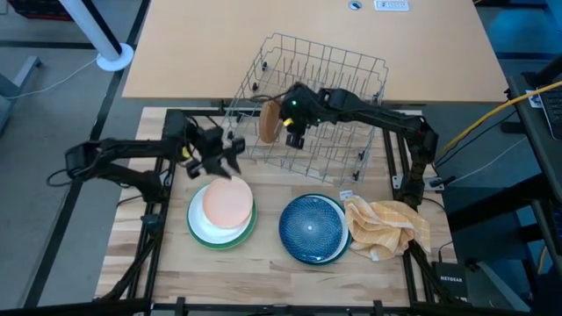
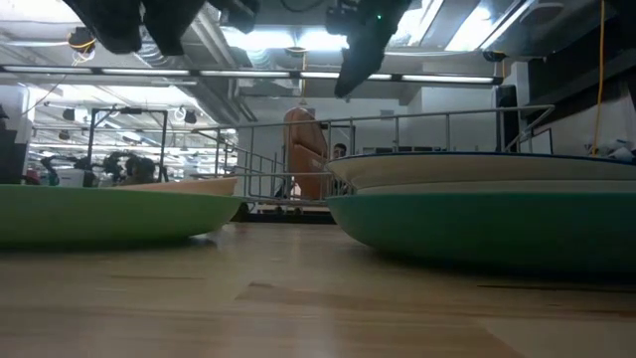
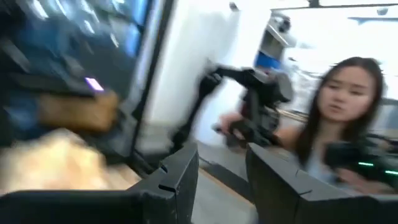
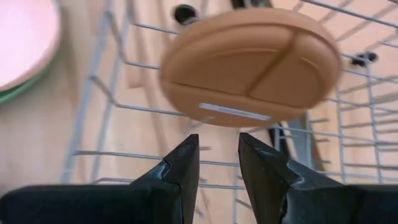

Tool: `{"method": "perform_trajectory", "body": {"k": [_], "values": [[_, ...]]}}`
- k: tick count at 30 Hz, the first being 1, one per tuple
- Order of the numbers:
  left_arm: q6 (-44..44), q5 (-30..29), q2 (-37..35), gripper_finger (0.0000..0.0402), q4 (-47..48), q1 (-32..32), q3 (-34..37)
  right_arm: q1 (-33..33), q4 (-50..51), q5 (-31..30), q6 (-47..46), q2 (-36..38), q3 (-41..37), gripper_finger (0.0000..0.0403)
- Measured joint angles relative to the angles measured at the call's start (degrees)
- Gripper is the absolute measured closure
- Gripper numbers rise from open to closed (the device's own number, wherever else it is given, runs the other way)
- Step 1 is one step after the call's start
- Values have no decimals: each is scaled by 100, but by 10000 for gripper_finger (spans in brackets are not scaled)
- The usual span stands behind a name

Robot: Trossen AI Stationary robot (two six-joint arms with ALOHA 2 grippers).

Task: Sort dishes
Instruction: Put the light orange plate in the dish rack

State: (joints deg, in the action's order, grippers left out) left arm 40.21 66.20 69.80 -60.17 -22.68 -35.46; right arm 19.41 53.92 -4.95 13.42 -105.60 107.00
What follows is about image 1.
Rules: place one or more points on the white desk power outlet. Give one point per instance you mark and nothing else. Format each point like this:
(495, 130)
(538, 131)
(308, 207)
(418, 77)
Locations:
(391, 5)

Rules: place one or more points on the brown divided wooden plate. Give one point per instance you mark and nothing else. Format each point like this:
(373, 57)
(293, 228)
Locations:
(270, 122)

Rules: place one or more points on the light tan desk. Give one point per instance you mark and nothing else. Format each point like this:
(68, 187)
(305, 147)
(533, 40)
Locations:
(197, 52)

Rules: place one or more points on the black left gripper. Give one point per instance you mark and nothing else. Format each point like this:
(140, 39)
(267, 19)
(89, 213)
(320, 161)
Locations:
(208, 142)

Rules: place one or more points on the dark red crate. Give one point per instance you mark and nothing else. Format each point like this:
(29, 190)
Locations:
(39, 9)

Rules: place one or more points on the yellow checked cloth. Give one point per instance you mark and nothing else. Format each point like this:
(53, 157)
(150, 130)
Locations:
(386, 228)

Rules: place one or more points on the grey desk leg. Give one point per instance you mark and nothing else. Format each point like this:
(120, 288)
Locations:
(17, 83)

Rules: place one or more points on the light green plate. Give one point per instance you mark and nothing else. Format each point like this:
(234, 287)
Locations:
(221, 247)

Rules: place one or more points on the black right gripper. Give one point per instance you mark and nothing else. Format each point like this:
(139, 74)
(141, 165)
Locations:
(303, 107)

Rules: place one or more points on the dark green plate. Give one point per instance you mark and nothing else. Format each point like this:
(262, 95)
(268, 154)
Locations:
(322, 263)

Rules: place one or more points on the black Netgear network switch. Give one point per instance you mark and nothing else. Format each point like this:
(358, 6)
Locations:
(450, 278)

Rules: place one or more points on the black side desk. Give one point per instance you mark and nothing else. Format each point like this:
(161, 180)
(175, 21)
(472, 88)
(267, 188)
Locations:
(527, 131)

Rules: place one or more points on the black keyboard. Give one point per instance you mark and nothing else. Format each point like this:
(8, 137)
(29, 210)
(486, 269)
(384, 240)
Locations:
(554, 112)

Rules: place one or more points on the round grey desk grommet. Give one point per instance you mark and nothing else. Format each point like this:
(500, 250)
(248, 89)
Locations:
(355, 5)

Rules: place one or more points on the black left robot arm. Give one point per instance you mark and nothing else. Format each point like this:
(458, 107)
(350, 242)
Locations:
(123, 151)

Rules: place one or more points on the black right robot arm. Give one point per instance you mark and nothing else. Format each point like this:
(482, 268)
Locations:
(377, 115)

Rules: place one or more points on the peach plastic plate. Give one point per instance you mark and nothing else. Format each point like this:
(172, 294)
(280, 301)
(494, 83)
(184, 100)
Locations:
(227, 202)

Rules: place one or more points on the black aluminium rig frame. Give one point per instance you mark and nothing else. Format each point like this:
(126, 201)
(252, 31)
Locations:
(199, 112)

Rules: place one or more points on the white pole with round base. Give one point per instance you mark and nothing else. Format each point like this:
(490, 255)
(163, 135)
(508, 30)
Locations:
(94, 30)

